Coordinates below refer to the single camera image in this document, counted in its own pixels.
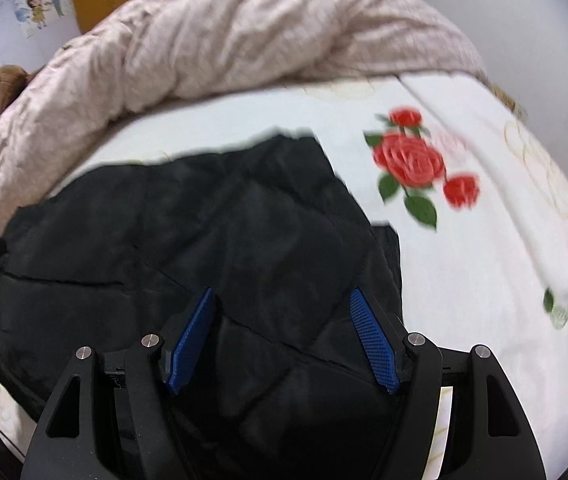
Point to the cartoon wall poster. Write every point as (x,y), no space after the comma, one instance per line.
(38,7)

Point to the white rose print bed sheet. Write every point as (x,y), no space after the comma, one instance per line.
(489,260)

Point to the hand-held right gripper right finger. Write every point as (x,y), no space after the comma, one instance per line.
(374,340)

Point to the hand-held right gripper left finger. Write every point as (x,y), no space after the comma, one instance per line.
(191,340)

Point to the black puffer jacket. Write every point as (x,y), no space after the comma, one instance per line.
(188,240)

